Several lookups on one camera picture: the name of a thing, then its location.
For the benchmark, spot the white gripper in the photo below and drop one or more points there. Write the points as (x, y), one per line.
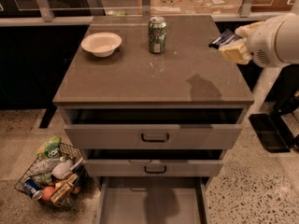
(261, 44)

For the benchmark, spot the blue rxbar blueberry bar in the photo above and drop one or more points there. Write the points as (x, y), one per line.
(224, 38)

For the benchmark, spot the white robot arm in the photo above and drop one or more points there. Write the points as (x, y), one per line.
(287, 50)

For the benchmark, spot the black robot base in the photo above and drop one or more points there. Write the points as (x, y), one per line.
(273, 133)

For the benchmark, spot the grey drawer cabinet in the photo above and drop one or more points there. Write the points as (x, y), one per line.
(188, 74)

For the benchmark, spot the grey top drawer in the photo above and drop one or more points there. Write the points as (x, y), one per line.
(183, 128)

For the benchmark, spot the grey drawer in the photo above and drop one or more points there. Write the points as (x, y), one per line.
(183, 128)
(163, 162)
(152, 200)

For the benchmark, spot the grey middle drawer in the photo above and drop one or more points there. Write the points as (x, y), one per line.
(163, 162)

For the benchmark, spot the grey bottom drawer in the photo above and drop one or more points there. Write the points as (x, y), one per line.
(152, 200)

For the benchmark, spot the green soda can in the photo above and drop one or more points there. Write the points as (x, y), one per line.
(157, 34)

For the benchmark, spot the cardboard box left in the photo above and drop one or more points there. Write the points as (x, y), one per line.
(172, 7)

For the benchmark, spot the white bowl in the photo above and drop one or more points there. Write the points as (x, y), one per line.
(101, 44)

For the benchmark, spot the white plastic bottle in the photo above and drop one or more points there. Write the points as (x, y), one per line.
(62, 169)

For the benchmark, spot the green chip bag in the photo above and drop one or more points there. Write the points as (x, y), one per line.
(50, 148)

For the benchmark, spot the clear plastic water bottle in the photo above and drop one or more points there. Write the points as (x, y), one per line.
(44, 166)

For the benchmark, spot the brown snack box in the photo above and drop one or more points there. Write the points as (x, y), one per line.
(60, 194)

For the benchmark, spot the orange fruit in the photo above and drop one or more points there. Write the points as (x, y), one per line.
(47, 192)

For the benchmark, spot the blue soda can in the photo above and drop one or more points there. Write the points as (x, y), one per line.
(32, 189)

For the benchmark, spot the wire basket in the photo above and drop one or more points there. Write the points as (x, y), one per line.
(76, 177)

